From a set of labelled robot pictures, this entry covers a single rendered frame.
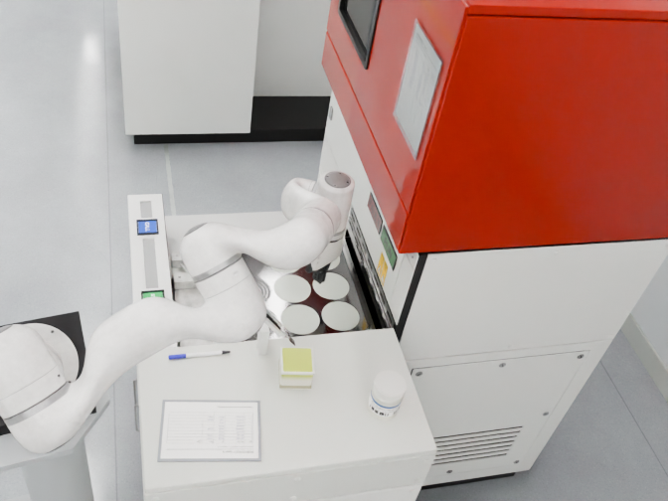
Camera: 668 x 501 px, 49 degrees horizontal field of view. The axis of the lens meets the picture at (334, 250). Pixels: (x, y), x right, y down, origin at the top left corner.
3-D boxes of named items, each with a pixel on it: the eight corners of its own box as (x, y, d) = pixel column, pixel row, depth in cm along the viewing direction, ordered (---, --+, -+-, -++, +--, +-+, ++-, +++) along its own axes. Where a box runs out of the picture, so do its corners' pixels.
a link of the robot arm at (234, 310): (-11, 378, 134) (37, 452, 136) (-25, 394, 122) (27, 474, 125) (232, 245, 144) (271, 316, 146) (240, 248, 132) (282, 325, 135)
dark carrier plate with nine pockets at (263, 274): (338, 242, 214) (339, 240, 213) (370, 333, 190) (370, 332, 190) (220, 249, 204) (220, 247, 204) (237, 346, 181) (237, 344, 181)
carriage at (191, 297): (200, 262, 206) (200, 254, 204) (215, 368, 181) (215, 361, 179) (170, 264, 203) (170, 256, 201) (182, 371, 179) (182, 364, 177)
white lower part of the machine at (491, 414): (448, 312, 324) (505, 164, 267) (523, 482, 268) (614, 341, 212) (291, 325, 305) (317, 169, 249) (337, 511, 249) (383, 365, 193)
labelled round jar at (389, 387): (393, 393, 169) (401, 368, 163) (402, 418, 164) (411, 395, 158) (363, 396, 167) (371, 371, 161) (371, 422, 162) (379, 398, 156)
